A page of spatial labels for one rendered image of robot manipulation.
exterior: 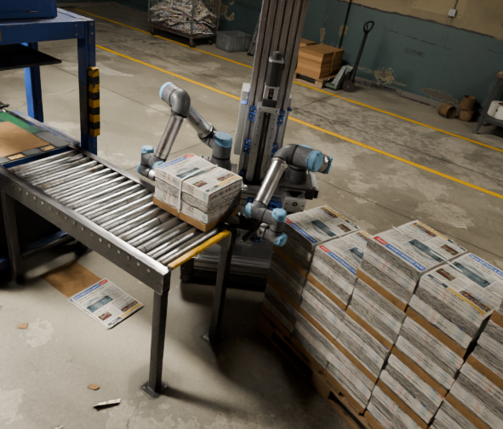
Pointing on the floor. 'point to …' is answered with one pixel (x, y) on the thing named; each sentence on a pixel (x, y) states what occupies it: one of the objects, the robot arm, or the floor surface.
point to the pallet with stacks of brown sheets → (317, 62)
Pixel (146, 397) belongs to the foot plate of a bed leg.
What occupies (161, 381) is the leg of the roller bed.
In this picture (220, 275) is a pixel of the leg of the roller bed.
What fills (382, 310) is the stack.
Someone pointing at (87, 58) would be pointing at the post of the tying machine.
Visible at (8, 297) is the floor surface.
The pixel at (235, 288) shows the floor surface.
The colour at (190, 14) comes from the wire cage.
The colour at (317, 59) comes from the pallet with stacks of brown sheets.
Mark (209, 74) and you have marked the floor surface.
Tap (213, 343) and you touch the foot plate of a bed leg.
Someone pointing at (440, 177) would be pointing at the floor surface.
